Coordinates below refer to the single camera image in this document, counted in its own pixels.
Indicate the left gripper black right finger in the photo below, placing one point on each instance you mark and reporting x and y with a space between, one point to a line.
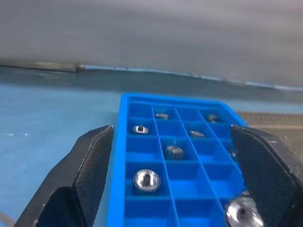
272 179

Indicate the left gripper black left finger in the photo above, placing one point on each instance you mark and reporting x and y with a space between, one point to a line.
78 184

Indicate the blue compartment tray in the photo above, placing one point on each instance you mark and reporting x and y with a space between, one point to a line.
184 175

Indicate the perforated metal tray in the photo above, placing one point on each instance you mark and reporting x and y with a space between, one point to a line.
272 118

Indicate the nut in blue tray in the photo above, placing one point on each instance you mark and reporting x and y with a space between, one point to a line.
140 129

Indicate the white foam backdrop board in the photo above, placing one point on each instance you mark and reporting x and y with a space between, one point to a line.
142 30

